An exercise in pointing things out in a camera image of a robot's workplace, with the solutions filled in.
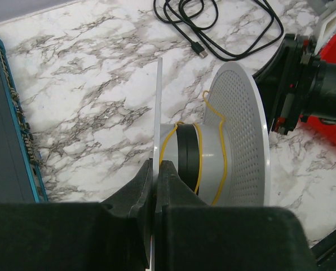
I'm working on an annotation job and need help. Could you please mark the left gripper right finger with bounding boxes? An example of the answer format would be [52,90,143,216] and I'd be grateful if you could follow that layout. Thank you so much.
[155,161,213,270]

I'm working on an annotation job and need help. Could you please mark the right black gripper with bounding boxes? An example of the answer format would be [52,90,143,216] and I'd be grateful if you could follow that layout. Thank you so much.
[253,34,316,135]

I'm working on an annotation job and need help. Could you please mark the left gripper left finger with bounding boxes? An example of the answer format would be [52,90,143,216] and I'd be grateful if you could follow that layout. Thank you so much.
[102,159,154,268]

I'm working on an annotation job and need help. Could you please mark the grey cable spool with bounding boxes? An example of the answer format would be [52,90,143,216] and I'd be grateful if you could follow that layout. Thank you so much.
[151,62,270,270]

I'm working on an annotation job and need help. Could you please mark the yellow wire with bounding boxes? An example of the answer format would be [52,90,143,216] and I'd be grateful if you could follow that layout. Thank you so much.
[158,89,228,207]

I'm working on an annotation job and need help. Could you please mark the red plastic bin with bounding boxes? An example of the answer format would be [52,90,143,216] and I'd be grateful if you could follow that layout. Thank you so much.
[300,34,336,145]

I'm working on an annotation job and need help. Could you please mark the black USB cable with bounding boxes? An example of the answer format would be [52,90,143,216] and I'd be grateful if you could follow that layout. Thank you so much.
[153,0,285,62]

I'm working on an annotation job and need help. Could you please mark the dark grey network switch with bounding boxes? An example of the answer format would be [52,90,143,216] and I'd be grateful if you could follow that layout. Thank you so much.
[0,40,48,203]

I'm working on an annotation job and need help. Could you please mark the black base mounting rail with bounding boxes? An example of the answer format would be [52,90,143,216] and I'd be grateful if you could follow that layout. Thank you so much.
[311,229,336,271]

